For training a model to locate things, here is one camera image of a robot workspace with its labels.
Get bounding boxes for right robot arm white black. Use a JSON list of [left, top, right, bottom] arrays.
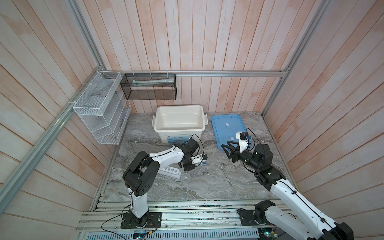
[[222, 141, 354, 240]]

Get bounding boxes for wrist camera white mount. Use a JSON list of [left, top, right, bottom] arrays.
[[192, 154, 208, 165], [236, 132, 251, 153]]

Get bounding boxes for blue plastic bin lid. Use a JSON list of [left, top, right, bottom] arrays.
[[211, 115, 246, 151]]

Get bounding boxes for white plastic storage bin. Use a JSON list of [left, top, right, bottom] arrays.
[[152, 105, 209, 143]]

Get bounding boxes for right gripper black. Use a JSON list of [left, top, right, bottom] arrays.
[[222, 140, 261, 173]]

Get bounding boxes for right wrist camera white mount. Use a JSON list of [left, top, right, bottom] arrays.
[[236, 132, 251, 153]]

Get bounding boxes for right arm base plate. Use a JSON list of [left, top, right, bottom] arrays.
[[237, 208, 268, 226]]

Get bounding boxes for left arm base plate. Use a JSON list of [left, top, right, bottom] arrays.
[[121, 211, 162, 229]]

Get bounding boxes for white wire mesh shelf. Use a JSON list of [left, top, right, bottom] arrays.
[[73, 71, 132, 145]]

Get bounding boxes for white perforated vent cover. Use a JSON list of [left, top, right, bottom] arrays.
[[86, 228, 260, 240]]

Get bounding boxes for white test tube rack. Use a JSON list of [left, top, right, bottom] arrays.
[[158, 166, 181, 179]]

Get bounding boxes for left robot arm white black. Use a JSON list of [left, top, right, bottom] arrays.
[[123, 138, 208, 219]]

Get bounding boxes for aluminium rail base frame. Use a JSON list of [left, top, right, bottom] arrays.
[[76, 200, 260, 232]]

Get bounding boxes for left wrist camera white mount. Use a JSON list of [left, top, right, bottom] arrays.
[[192, 154, 208, 165]]

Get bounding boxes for black mesh wall basket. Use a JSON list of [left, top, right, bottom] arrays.
[[120, 73, 177, 101]]

